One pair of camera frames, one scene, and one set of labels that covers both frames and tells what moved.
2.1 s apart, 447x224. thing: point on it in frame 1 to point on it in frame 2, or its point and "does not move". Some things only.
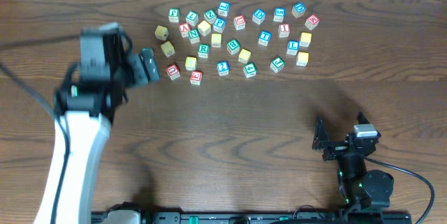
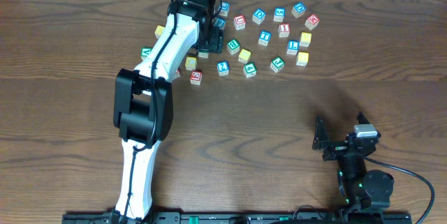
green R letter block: (203, 50) does not move
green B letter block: (233, 47) does not move
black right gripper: (321, 142) does not move
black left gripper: (138, 69) to (214, 41)
